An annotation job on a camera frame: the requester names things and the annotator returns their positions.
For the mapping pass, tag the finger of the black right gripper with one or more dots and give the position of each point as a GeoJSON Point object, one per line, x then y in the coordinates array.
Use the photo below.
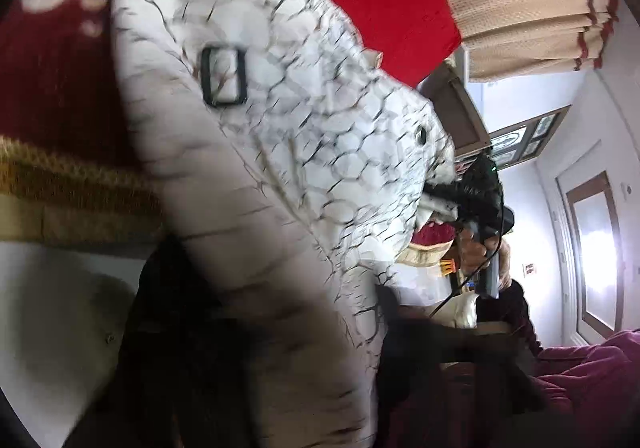
{"type": "Point", "coordinates": [448, 192]}

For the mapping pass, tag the white crackle-pattern coat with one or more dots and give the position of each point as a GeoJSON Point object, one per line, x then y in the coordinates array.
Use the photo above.
{"type": "Point", "coordinates": [292, 167]}

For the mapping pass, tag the maroon sleeve forearm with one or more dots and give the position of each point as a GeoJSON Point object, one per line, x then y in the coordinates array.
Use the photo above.
{"type": "Point", "coordinates": [596, 385]}

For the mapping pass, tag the right hand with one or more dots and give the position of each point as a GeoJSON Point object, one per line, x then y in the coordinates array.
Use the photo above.
{"type": "Point", "coordinates": [472, 253]}

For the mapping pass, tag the beige dotted curtain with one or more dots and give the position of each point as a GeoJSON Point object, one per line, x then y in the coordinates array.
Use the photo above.
{"type": "Point", "coordinates": [507, 38]}

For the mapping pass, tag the floral red beige sofa blanket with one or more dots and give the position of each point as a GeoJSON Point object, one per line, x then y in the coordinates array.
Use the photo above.
{"type": "Point", "coordinates": [69, 174]}

